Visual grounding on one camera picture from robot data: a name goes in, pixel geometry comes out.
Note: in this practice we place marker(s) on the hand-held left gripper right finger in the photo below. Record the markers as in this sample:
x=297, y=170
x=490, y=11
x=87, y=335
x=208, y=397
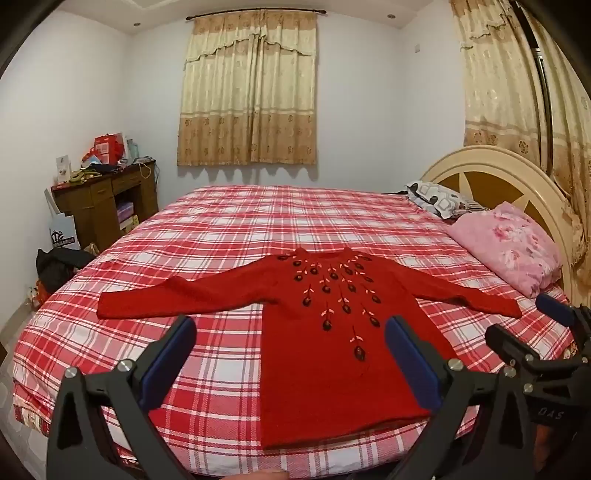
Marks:
x=411, y=365

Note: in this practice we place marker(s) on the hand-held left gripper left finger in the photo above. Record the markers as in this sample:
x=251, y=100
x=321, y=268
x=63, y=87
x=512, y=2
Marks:
x=170, y=361

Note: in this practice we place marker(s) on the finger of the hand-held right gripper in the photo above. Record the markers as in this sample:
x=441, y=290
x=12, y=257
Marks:
x=555, y=309
x=504, y=342

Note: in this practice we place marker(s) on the red knitted sweater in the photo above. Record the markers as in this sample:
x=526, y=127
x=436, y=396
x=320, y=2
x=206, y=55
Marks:
x=341, y=332

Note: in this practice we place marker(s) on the pink floral pillow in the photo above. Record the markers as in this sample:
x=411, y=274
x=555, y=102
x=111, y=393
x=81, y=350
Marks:
x=512, y=244

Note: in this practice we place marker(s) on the bed with red plaid sheet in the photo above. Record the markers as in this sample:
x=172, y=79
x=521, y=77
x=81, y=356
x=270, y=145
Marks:
x=217, y=249

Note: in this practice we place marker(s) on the cream wooden headboard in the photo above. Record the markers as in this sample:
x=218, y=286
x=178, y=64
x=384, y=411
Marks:
x=503, y=177

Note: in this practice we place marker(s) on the black bag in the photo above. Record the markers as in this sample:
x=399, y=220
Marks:
x=57, y=270

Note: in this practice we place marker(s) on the boxes in desk shelf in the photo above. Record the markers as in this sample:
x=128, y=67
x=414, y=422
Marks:
x=127, y=217

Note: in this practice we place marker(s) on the grey patterned pillow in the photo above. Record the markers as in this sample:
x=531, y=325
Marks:
x=438, y=199

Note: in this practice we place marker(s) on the white and blue paper bag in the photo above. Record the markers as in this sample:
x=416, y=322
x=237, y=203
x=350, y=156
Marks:
x=64, y=233

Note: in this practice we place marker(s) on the brown wooden desk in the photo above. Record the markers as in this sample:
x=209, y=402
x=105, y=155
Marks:
x=99, y=203

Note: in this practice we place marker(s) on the green clutter on desk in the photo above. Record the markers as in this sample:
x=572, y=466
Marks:
x=85, y=174

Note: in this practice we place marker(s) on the white card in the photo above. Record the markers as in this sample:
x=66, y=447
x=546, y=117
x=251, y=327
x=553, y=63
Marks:
x=63, y=168

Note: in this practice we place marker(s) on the beige floral long curtain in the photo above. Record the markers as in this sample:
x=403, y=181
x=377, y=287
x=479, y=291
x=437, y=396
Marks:
x=508, y=83

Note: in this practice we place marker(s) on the metal curtain pole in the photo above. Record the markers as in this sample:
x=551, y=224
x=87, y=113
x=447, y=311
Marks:
x=540, y=78

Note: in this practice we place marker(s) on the beige window curtain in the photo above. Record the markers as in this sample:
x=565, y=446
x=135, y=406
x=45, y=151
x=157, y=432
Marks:
x=249, y=87

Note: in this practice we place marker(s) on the black curtain rod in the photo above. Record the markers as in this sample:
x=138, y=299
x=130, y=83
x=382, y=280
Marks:
x=251, y=14

